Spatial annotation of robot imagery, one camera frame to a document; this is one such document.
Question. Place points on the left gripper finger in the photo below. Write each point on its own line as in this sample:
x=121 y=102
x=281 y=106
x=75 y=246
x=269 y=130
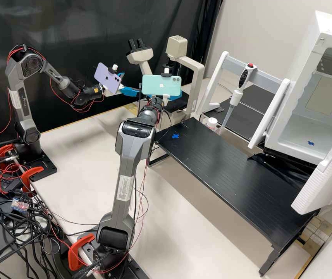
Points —
x=131 y=91
x=121 y=78

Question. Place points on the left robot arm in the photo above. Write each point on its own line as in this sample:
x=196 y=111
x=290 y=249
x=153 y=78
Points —
x=19 y=87

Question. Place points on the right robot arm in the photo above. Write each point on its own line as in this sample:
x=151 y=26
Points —
x=131 y=162

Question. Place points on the cream microscope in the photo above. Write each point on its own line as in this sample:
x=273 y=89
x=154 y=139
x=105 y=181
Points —
x=196 y=75

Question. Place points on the white-capped bottle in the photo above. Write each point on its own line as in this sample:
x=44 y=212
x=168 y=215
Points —
x=212 y=122

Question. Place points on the pipette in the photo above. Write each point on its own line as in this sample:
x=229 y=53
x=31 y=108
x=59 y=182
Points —
x=244 y=77

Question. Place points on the black platform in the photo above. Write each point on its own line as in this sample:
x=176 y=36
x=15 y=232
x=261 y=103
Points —
x=250 y=116
x=226 y=162

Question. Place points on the white pipette stand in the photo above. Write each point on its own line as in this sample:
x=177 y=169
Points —
x=273 y=110

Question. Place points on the red clamp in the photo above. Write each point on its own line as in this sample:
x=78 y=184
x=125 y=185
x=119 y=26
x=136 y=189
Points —
x=3 y=151
x=74 y=252
x=35 y=171

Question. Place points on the white incubator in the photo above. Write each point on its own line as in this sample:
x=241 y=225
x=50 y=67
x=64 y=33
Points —
x=308 y=58

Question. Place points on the small circuit board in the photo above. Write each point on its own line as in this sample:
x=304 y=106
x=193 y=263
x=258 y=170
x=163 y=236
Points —
x=20 y=204

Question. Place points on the incubator door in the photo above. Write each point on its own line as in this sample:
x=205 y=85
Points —
x=322 y=180

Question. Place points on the left wrist camera phone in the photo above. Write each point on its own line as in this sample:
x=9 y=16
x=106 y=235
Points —
x=106 y=77

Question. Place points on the wrist camera phone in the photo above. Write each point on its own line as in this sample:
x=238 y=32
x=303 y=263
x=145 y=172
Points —
x=106 y=77
x=160 y=84

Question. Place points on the right wrist camera phone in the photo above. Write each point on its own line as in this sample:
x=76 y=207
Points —
x=160 y=84

